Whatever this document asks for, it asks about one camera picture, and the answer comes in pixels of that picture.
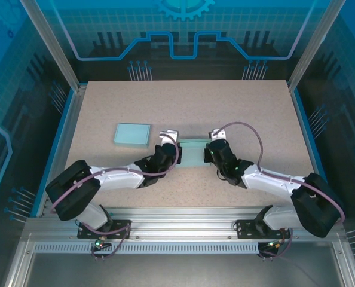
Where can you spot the light blue paper box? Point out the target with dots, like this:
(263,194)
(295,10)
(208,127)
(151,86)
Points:
(131,134)
(192,155)

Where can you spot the aluminium frame beam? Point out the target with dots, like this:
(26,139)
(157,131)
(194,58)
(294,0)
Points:
(180,224)

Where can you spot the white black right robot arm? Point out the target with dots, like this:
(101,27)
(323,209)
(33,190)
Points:
(270,182)

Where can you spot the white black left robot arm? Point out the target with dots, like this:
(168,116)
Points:
(117,179)

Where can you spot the aluminium side rail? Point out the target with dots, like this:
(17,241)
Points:
(71,125)

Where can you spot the aluminium frame post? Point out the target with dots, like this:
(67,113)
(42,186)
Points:
(312,48)
(55,45)

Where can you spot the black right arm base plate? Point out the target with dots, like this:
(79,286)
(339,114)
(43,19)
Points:
(245,228)

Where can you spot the small connector with green LED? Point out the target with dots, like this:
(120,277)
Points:
(99,242)
(275,244)

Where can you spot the blue table side strip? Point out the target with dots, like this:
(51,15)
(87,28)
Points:
(306,131)
(61,131)

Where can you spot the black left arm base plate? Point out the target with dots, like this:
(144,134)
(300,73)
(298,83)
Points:
(120,230)

